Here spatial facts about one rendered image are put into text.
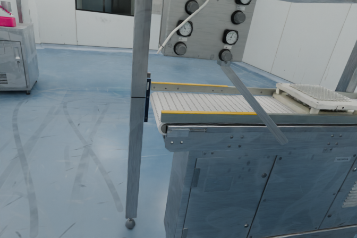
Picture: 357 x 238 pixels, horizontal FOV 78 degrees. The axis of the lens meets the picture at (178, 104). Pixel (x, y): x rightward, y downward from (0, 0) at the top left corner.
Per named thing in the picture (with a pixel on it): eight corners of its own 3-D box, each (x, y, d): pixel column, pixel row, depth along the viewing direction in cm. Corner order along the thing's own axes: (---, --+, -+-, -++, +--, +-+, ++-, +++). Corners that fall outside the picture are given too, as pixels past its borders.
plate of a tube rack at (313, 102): (315, 109, 81) (317, 104, 80) (274, 86, 103) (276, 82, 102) (366, 110, 87) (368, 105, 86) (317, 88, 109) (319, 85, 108)
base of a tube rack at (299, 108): (310, 121, 83) (313, 116, 82) (271, 96, 105) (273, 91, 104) (360, 121, 89) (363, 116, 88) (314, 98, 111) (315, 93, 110)
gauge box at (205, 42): (163, 56, 55) (172, -36, 48) (158, 48, 65) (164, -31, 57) (242, 62, 61) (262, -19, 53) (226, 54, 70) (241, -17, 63)
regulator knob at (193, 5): (186, 14, 50) (188, -7, 49) (184, 14, 53) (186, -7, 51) (200, 16, 51) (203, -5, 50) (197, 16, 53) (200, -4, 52)
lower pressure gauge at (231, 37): (223, 44, 56) (226, 28, 55) (221, 43, 58) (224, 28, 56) (237, 45, 57) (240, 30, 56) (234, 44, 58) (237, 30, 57)
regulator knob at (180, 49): (174, 56, 54) (177, 37, 52) (172, 54, 56) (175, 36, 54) (187, 57, 55) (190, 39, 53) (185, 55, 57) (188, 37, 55)
